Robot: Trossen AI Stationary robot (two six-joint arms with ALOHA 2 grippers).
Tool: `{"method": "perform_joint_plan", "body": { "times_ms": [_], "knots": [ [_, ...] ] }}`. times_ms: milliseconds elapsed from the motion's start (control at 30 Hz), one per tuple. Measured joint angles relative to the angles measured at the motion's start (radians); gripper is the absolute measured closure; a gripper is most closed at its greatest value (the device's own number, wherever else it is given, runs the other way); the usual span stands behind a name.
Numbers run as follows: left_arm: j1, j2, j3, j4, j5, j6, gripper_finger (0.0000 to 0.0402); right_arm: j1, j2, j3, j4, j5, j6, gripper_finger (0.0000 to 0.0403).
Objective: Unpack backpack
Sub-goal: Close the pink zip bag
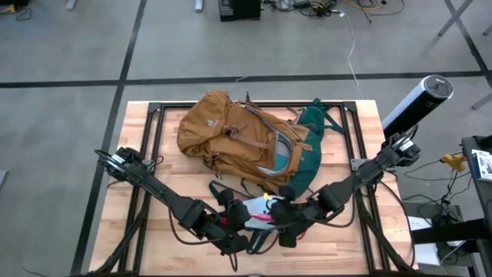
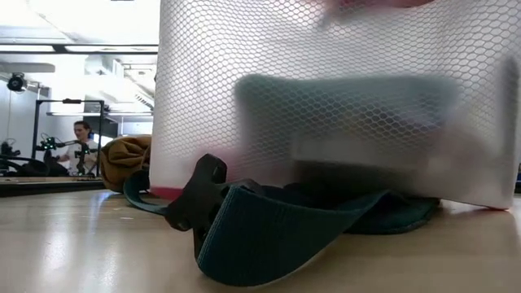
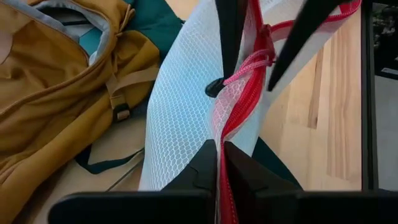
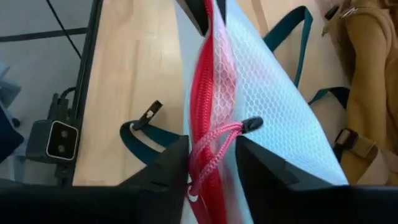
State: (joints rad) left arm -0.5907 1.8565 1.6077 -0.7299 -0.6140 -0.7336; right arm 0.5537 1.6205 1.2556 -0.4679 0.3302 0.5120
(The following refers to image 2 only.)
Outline pink-edged mesh zipper pouch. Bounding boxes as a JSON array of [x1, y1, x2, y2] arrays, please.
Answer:
[[148, 0, 521, 211]]

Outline tan and teal backpack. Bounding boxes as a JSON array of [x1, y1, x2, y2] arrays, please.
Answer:
[[99, 135, 441, 287]]

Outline person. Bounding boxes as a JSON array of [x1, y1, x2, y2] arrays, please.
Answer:
[[56, 120, 99, 176]]

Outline black ceiling spotlight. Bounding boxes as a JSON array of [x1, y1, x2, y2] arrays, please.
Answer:
[[6, 72, 28, 93]]

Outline black background stand frame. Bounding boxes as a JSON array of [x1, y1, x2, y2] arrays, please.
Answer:
[[32, 98, 106, 178]]

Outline black ceiling light rail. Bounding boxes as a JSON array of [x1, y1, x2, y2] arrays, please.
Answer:
[[0, 42, 160, 56]]

